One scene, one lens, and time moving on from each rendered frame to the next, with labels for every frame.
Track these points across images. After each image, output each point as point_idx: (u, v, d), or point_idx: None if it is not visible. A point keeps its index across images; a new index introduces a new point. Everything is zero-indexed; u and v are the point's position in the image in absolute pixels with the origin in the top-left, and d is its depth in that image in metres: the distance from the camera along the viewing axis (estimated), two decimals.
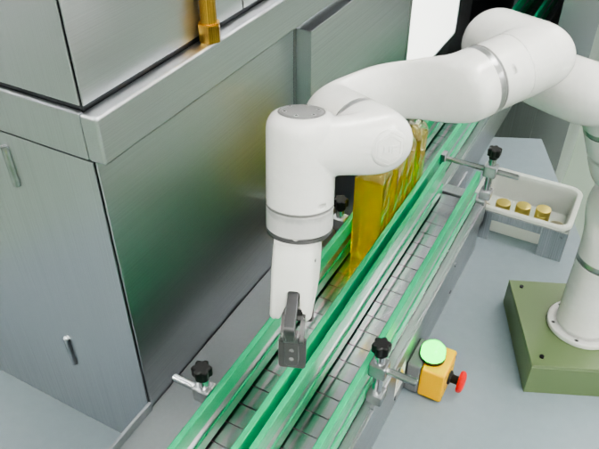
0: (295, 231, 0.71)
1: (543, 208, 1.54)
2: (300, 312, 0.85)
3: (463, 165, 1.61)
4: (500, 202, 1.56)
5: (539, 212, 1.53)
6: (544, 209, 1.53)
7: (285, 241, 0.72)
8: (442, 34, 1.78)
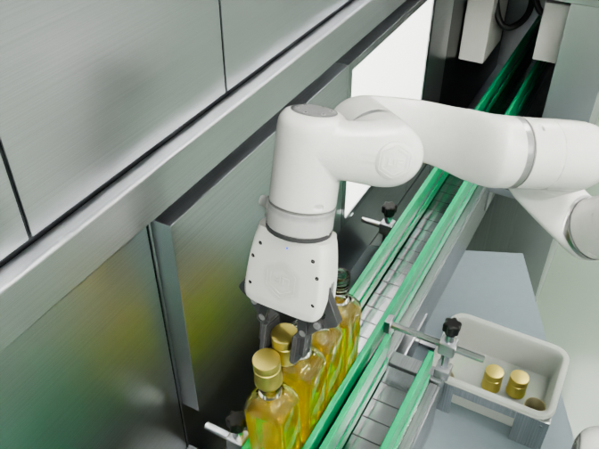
0: (330, 224, 0.73)
1: (519, 377, 1.21)
2: None
3: (420, 313, 1.29)
4: (286, 338, 0.80)
5: (513, 382, 1.20)
6: (520, 379, 1.21)
7: (323, 240, 0.73)
8: None
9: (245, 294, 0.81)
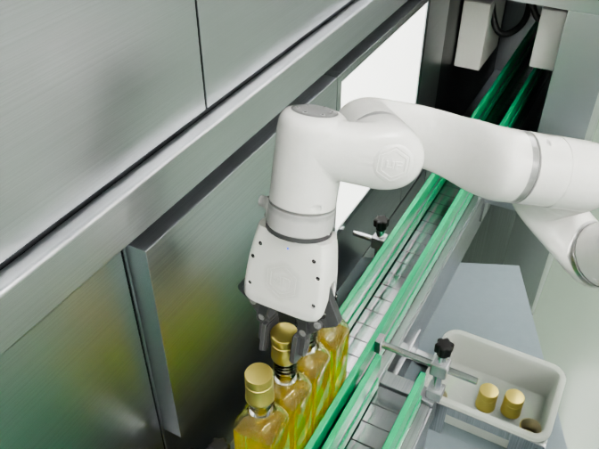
0: (331, 224, 0.73)
1: (513, 396, 1.18)
2: None
3: (413, 329, 1.25)
4: (286, 337, 0.80)
5: (509, 402, 1.17)
6: (515, 398, 1.17)
7: (324, 240, 0.73)
8: None
9: (244, 294, 0.81)
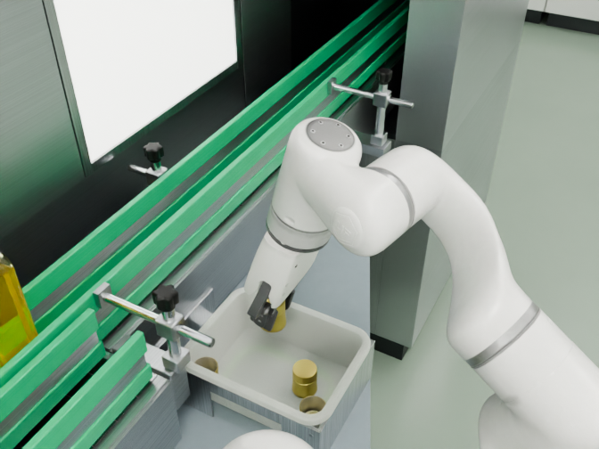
0: (284, 236, 0.71)
1: (302, 369, 0.91)
2: None
3: (192, 285, 0.99)
4: None
5: (295, 376, 0.91)
6: (304, 371, 0.91)
7: (274, 240, 0.73)
8: (199, 66, 1.16)
9: None
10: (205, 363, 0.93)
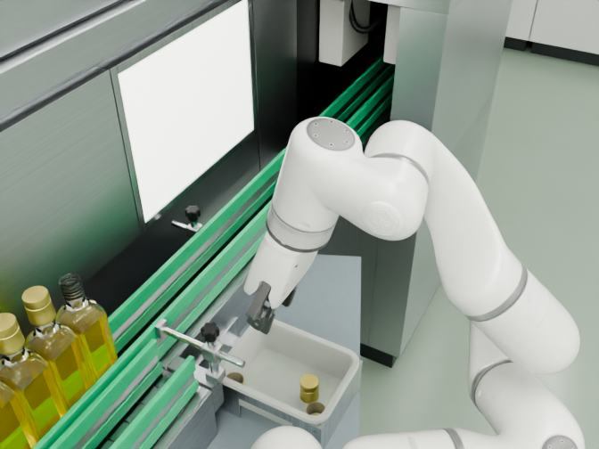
0: (284, 236, 0.71)
1: (307, 381, 1.21)
2: None
3: (222, 316, 1.28)
4: (2, 326, 0.85)
5: (302, 387, 1.20)
6: (308, 382, 1.21)
7: (274, 240, 0.73)
8: (225, 138, 1.45)
9: None
10: (233, 376, 1.23)
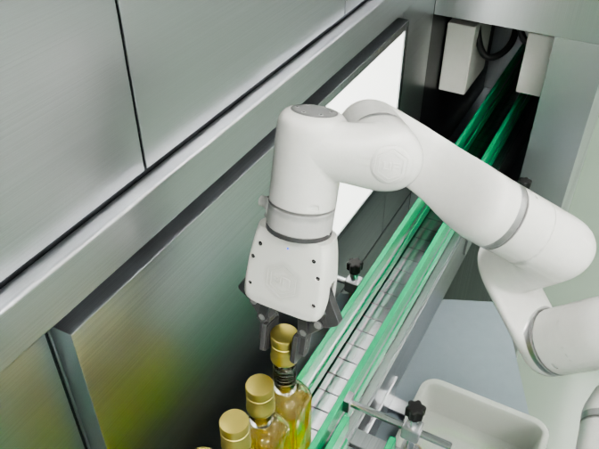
0: (331, 224, 0.73)
1: (285, 334, 0.81)
2: None
3: (388, 379, 1.18)
4: (236, 426, 0.74)
5: (292, 343, 0.80)
6: (287, 333, 0.81)
7: (324, 240, 0.73)
8: None
9: (244, 294, 0.81)
10: None
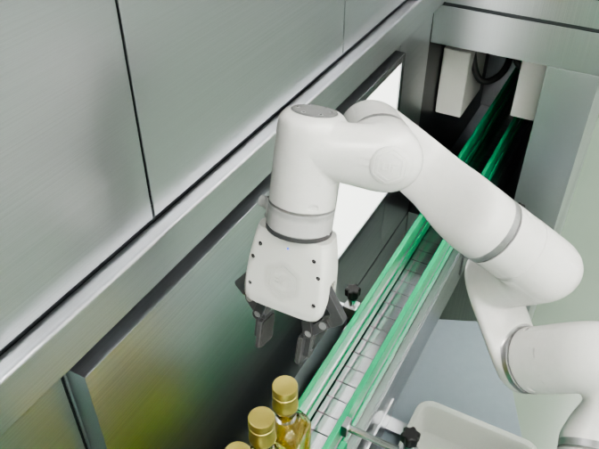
0: (331, 224, 0.73)
1: (285, 387, 0.87)
2: (267, 333, 0.82)
3: (385, 401, 1.22)
4: None
5: (293, 395, 0.86)
6: (288, 385, 0.87)
7: (324, 240, 0.73)
8: (368, 205, 1.39)
9: (241, 290, 0.81)
10: None
